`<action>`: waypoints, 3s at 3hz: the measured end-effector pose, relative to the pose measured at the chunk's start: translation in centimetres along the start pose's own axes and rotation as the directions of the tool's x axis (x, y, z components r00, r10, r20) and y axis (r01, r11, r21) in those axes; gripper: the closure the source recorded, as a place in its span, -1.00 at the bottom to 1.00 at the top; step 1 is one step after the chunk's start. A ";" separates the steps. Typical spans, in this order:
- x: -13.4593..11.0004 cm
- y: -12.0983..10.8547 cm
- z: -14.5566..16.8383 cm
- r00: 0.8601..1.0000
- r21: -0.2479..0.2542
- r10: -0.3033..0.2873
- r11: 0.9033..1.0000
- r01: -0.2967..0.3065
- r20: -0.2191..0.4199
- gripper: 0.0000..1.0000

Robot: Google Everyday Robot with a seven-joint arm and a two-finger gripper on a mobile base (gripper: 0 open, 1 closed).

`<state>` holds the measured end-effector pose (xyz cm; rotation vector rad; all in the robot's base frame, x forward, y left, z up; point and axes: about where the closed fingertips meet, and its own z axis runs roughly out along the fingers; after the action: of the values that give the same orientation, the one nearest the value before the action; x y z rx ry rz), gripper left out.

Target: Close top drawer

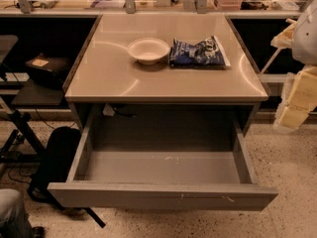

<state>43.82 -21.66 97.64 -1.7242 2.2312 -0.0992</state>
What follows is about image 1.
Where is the white stick with tan tip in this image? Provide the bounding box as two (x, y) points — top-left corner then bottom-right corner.
(261, 18), (296, 74)

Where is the blue chip bag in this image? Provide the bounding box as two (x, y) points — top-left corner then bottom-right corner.
(168, 36), (231, 66)

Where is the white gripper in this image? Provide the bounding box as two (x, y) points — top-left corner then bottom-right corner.
(273, 64), (317, 131)

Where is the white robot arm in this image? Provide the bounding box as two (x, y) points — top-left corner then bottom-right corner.
(270, 0), (317, 133)

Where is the dark shoe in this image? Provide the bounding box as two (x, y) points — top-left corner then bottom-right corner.
(32, 226), (45, 238)

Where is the black box with label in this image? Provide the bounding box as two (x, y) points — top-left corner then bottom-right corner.
(25, 54), (71, 89)

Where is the grey cabinet with glossy top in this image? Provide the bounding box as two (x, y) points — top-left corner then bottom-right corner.
(65, 13), (268, 128)

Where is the dark low shelf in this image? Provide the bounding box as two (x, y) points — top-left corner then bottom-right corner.
(11, 79), (68, 109)

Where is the person leg in grey trousers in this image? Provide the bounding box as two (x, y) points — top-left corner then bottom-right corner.
(0, 188), (34, 238)

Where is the white bowl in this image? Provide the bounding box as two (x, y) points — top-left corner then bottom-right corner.
(127, 38), (169, 65)

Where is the grey top drawer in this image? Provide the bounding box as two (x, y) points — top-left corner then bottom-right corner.
(49, 106), (277, 211)

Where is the black backpack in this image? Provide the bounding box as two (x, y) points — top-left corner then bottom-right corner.
(27, 126), (81, 211)

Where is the black stand frame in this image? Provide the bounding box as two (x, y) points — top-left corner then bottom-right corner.
(0, 97), (45, 164)

